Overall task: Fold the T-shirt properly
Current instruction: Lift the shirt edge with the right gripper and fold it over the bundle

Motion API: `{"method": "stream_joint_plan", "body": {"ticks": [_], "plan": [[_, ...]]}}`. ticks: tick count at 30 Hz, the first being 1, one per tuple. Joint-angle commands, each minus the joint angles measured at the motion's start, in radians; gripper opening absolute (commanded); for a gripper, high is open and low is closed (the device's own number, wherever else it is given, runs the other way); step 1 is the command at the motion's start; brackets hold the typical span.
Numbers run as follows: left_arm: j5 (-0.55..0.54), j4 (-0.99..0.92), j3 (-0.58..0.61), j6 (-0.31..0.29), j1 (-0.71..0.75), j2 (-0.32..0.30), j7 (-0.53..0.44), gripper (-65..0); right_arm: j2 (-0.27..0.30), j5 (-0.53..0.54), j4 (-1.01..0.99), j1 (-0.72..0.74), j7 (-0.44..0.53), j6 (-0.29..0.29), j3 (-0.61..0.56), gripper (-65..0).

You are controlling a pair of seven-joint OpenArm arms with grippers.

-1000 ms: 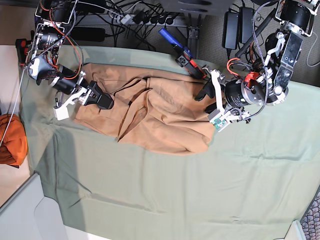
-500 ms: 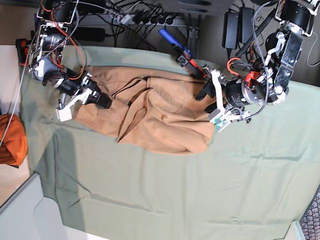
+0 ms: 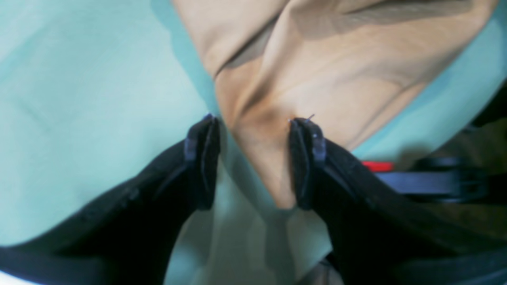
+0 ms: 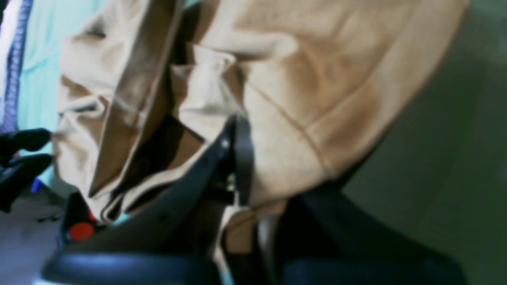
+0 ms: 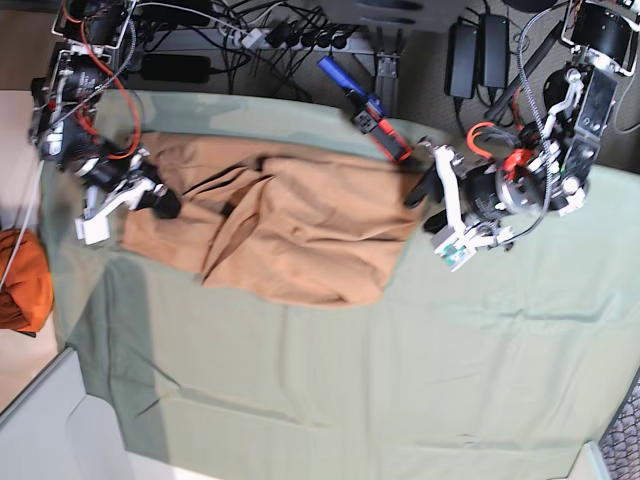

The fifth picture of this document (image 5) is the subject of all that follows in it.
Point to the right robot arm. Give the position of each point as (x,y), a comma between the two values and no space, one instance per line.
(97,42)

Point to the aluminium frame post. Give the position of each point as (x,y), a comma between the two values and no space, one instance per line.
(388,46)

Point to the folded dark orange garment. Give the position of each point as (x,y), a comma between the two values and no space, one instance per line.
(27,294)

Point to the black power adapter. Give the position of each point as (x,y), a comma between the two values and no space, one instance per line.
(461,61)
(494,52)

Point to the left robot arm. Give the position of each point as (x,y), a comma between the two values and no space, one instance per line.
(548,109)

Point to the power strip with plugs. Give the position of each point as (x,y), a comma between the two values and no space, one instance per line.
(292,35)

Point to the grey plastic bin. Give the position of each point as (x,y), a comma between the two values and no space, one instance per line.
(54,429)

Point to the tan orange T-shirt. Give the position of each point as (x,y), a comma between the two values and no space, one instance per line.
(291,223)

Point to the sage green table cloth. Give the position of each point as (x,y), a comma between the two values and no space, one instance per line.
(501,370)

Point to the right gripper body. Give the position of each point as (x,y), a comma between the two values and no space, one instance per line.
(143,187)

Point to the blue clamp at table corner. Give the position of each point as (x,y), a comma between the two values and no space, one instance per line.
(43,105)

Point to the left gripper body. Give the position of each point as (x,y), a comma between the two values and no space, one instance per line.
(489,193)

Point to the blue clamp with orange pad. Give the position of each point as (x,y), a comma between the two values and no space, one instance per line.
(368,117)

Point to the black power brick left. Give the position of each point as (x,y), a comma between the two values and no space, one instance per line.
(175,68)

